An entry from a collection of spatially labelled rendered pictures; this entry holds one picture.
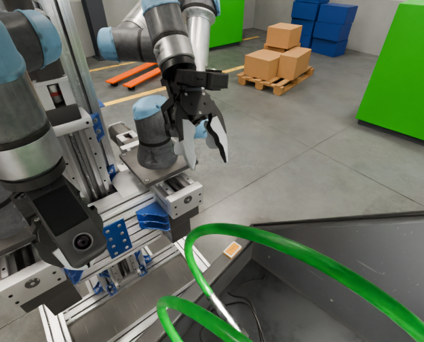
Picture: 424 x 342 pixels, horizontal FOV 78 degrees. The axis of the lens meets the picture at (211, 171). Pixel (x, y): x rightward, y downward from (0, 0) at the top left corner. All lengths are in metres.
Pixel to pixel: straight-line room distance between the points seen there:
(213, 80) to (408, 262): 0.51
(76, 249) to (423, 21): 3.36
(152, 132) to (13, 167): 0.60
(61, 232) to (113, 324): 1.26
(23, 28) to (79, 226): 0.27
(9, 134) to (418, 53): 3.40
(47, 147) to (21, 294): 0.62
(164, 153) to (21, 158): 0.66
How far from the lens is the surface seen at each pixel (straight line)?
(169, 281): 1.62
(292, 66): 4.48
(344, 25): 6.51
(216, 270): 0.78
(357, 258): 0.70
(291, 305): 0.90
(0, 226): 0.90
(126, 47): 0.70
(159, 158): 0.94
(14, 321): 2.08
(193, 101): 0.50
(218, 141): 0.51
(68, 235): 0.35
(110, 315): 1.61
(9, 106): 0.31
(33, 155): 0.33
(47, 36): 0.48
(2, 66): 0.31
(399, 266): 0.68
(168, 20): 0.57
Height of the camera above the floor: 1.63
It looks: 39 degrees down
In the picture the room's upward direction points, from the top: straight up
